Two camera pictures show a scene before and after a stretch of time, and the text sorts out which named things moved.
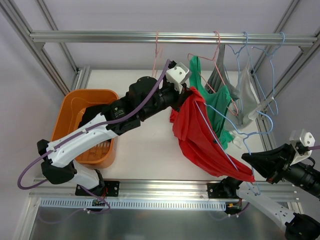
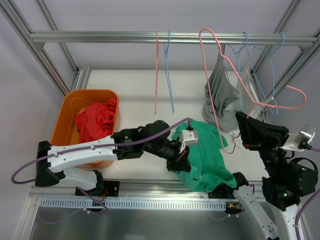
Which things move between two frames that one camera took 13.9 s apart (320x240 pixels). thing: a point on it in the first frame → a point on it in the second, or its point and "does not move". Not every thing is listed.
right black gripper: x=288 y=165 → x=272 y=139
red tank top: x=191 y=126 → x=96 y=121
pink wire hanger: x=214 y=60 → x=254 y=96
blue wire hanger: x=257 y=79 does not move
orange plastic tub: x=70 y=111 does not move
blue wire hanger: x=247 y=135 → x=167 y=69
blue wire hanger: x=237 y=52 does not move
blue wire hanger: x=270 y=54 does not move
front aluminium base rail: x=146 y=190 does not move
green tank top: x=217 y=102 → x=209 y=172
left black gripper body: x=179 y=96 → x=178 y=163
